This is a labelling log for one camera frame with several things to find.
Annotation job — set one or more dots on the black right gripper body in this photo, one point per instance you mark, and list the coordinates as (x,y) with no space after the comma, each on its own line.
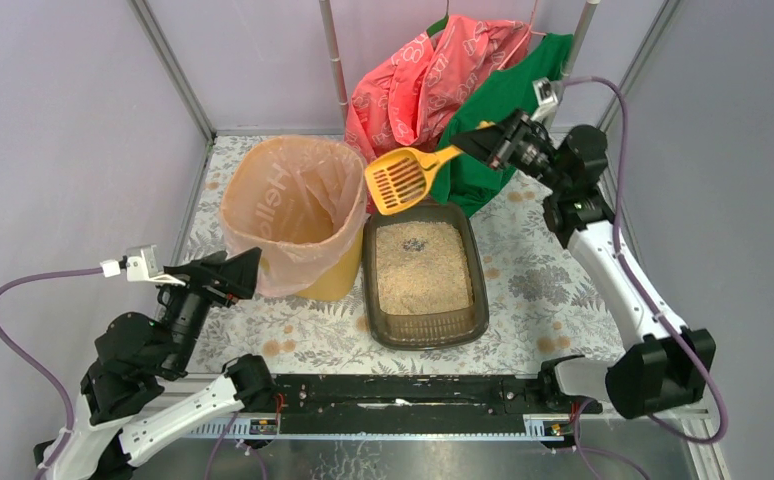
(508,142)

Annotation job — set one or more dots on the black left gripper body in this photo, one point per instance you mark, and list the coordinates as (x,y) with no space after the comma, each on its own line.
(209,285)

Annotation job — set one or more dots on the yellow ribbed trash bin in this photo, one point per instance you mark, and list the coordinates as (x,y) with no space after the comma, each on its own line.
(334,278)

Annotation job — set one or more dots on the yellow litter scoop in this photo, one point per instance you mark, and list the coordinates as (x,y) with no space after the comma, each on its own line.
(401,178)

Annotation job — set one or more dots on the grey translucent litter box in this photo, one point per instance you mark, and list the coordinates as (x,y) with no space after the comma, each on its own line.
(432,331)

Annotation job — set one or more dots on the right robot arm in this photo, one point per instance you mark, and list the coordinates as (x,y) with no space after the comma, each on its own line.
(665,362)

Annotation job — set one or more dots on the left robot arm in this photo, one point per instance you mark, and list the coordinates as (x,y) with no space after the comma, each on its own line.
(109,439)

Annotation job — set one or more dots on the beige cat litter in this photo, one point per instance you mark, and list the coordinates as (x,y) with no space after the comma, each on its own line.
(421,269)

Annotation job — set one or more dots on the green t-shirt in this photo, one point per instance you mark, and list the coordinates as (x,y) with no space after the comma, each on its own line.
(465,181)

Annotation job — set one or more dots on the pink patterned jacket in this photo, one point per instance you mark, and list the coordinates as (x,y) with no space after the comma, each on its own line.
(409,99)

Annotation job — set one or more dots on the pink plastic bin liner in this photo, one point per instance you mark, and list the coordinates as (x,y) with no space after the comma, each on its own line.
(288,199)

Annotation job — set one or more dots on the white clothes rack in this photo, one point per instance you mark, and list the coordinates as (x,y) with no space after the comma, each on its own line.
(335,59)

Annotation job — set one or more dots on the floral table mat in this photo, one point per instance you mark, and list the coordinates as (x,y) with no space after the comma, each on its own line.
(542,306)

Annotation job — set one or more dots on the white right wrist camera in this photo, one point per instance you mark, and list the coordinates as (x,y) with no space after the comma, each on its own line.
(547,96)

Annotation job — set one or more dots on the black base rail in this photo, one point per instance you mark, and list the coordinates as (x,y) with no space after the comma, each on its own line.
(440,396)

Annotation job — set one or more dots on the white slotted cable duct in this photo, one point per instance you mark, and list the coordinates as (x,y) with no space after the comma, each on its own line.
(384,425)

